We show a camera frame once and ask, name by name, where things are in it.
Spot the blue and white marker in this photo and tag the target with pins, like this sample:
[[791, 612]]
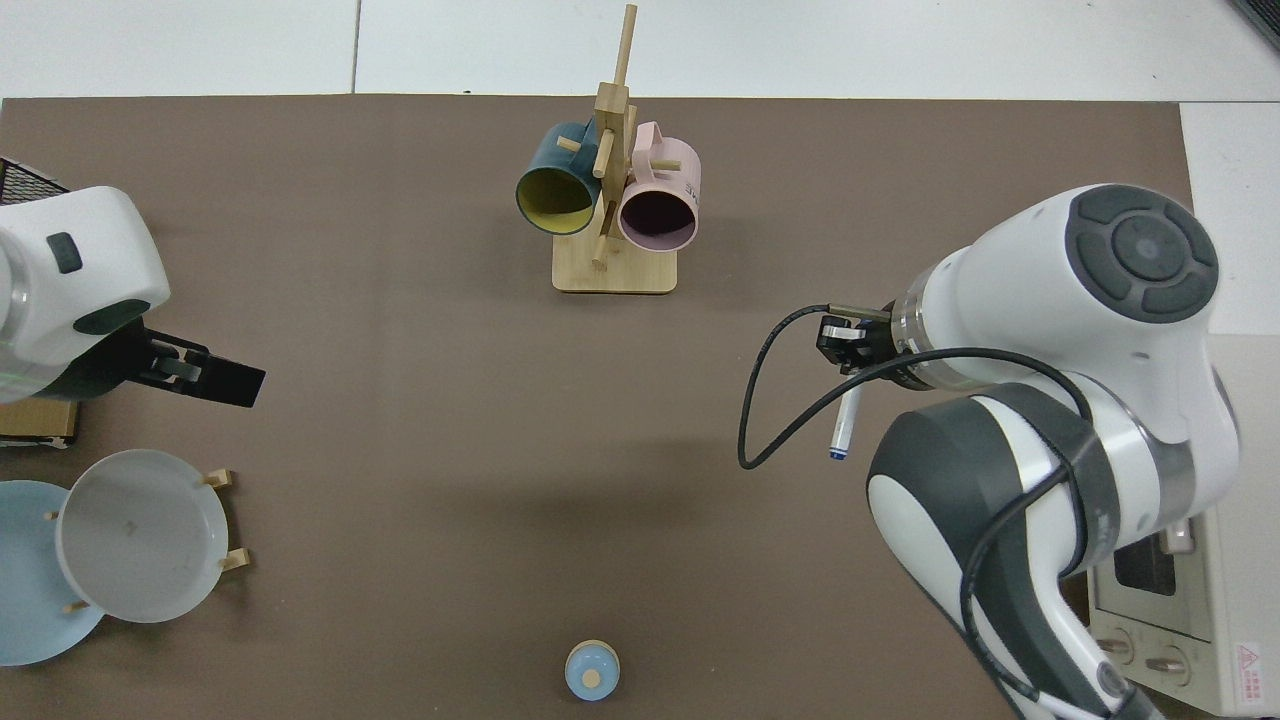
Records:
[[845, 425]]

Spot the wooden plate rack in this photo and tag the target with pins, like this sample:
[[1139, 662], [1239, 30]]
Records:
[[222, 478]]

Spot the dark grey flat object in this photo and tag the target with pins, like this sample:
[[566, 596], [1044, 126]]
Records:
[[1268, 15]]

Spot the grey plate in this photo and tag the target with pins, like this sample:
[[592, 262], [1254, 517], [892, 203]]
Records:
[[140, 560]]

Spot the small blue round holder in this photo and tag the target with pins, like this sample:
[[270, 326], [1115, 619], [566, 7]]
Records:
[[580, 665]]

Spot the wooden cup stand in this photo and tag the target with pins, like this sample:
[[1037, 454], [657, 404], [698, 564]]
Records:
[[640, 275]]

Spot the pale toaster oven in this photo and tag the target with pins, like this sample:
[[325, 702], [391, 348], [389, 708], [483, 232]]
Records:
[[1230, 600]]

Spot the light blue plate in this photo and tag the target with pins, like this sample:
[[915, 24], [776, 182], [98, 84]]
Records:
[[25, 590]]

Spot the dark teal mug yellow inside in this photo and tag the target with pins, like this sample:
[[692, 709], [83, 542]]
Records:
[[545, 160]]

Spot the pink mug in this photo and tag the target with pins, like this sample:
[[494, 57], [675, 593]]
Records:
[[680, 165]]

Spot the brown table cloth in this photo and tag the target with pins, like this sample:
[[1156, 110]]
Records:
[[400, 400]]

